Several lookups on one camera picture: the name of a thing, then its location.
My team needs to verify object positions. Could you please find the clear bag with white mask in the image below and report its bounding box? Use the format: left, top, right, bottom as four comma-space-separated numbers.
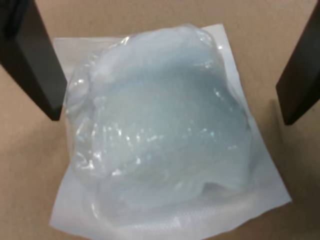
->
48, 22, 293, 230

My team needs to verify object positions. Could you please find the brown cardboard sheet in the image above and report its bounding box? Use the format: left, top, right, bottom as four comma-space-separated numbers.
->
0, 0, 320, 240

